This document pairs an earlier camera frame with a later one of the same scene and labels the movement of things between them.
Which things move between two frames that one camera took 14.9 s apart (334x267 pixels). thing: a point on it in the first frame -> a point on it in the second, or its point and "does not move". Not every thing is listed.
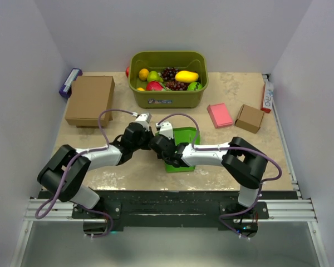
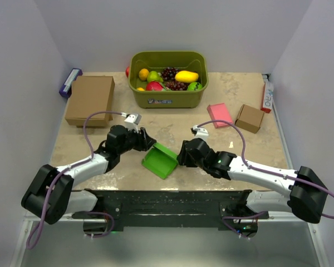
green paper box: [186, 135] -> [160, 160]
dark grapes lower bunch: [175, 85] does not move
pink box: [220, 115] does not move
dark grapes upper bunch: [168, 74] does not move
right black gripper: [170, 140] -> [183, 157]
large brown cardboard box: [89, 95] does not move
